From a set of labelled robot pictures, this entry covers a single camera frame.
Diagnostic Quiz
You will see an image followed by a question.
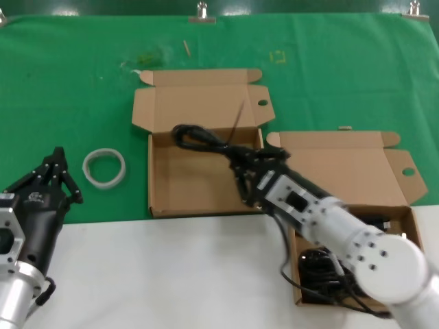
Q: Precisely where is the cardboard box with cords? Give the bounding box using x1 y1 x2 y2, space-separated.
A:
265 130 429 306

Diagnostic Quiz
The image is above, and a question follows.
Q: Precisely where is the empty open cardboard box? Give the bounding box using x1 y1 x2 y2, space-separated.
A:
131 68 276 219

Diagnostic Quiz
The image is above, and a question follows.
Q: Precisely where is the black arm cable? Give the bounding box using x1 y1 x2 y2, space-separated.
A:
25 276 56 319
279 219 394 318

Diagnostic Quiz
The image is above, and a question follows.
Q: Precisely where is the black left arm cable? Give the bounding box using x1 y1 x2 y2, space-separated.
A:
25 276 56 319

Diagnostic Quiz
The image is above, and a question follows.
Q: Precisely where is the white tape roll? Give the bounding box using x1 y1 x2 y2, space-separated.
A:
82 147 127 191

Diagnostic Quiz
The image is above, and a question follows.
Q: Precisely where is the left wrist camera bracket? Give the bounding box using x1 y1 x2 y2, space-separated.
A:
0 193 27 275

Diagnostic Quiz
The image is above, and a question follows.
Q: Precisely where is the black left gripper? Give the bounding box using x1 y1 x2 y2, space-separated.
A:
3 147 84 277

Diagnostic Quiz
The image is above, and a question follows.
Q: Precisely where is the green table cloth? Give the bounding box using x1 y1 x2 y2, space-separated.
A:
0 12 439 227

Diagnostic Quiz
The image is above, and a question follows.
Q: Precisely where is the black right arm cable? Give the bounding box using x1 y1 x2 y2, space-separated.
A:
279 219 394 318

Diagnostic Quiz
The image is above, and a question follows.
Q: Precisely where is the silver binder clip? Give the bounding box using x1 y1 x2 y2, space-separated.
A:
401 1 430 21
188 1 217 24

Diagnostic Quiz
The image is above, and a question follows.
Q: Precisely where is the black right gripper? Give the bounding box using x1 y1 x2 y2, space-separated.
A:
233 149 332 208

